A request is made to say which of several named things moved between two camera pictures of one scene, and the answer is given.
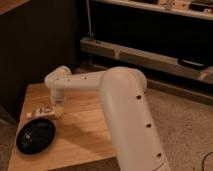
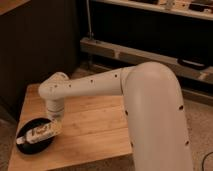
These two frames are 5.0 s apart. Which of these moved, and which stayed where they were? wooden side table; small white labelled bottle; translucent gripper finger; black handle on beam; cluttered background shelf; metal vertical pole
Moved: small white labelled bottle; translucent gripper finger
Stayed: metal vertical pole; cluttered background shelf; black handle on beam; wooden side table
